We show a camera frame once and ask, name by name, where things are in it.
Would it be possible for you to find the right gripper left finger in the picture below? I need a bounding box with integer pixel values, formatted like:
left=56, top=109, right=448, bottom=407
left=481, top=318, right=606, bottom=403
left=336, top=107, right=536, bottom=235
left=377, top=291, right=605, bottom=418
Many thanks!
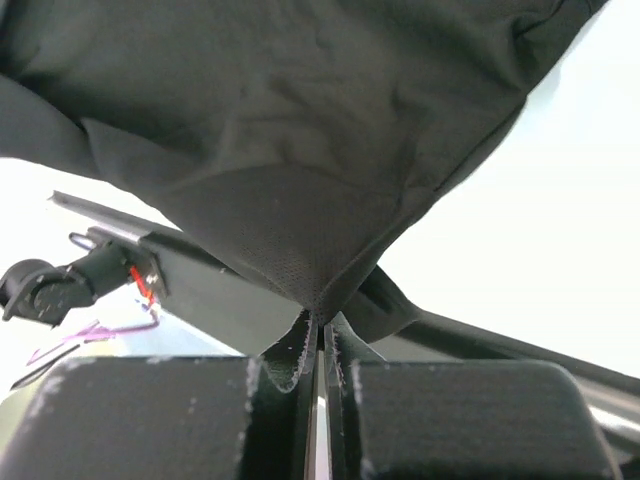
left=1, top=313, right=318, bottom=479

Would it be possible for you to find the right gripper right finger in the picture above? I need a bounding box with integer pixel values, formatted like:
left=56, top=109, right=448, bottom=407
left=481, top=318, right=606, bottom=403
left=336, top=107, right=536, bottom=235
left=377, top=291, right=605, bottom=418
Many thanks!
left=324, top=317, right=621, bottom=479

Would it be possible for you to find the black t shirt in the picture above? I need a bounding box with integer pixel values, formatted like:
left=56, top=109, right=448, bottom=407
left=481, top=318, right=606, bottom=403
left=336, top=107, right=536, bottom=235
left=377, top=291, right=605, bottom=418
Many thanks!
left=1, top=1, right=602, bottom=324

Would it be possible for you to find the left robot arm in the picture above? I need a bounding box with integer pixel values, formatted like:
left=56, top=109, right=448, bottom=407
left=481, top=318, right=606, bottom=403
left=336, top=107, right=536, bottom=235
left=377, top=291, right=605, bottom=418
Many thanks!
left=1, top=232, right=168, bottom=327

